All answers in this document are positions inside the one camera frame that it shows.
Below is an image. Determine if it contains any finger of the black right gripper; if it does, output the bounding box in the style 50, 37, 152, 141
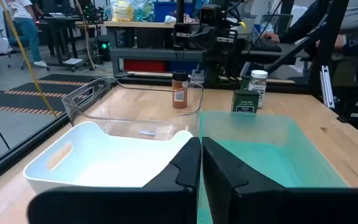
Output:
215, 29, 239, 48
172, 24, 193, 49

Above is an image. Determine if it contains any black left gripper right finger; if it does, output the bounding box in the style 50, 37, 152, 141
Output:
201, 136, 358, 224

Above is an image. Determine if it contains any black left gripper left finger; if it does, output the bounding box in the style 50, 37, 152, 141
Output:
26, 137, 202, 224

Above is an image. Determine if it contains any bagel seasoning jar white lid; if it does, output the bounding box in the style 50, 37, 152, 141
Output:
247, 69, 269, 109

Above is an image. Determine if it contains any brown spice jar black lid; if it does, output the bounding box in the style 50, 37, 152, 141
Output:
172, 70, 189, 110

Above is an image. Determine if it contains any black monitor stand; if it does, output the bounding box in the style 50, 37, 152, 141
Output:
175, 0, 186, 24

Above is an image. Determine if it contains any blue storage bin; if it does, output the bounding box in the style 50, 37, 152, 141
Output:
153, 1, 195, 23

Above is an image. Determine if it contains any black keyboard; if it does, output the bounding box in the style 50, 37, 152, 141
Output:
251, 37, 283, 53

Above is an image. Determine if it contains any red box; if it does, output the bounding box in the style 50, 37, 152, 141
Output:
123, 58, 168, 73

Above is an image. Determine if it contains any wooden desk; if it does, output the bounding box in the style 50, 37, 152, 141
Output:
75, 21, 198, 29

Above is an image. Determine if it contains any teal translucent plastic bin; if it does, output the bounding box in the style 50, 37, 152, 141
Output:
196, 111, 349, 224

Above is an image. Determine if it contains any yellow bag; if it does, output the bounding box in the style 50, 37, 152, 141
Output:
113, 0, 134, 22

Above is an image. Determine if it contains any person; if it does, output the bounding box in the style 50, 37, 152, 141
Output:
6, 0, 48, 68
262, 0, 358, 54

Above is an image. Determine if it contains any black device green light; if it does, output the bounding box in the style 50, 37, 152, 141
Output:
97, 39, 113, 62

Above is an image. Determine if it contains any black desk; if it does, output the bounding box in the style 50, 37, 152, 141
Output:
37, 14, 85, 68

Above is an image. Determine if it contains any clear plastic bin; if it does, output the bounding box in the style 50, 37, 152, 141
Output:
62, 77, 204, 141

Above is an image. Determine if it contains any black striped floor mat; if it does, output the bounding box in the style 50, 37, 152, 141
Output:
0, 73, 101, 118

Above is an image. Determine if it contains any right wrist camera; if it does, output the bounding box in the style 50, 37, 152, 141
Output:
200, 4, 222, 28

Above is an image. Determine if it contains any grey metal bench frame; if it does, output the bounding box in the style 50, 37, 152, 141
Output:
109, 46, 206, 77

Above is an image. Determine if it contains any silver aluminium bracket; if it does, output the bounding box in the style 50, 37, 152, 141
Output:
319, 64, 336, 110

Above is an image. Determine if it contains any yellow hanging cable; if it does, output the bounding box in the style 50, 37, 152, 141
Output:
0, 0, 57, 118

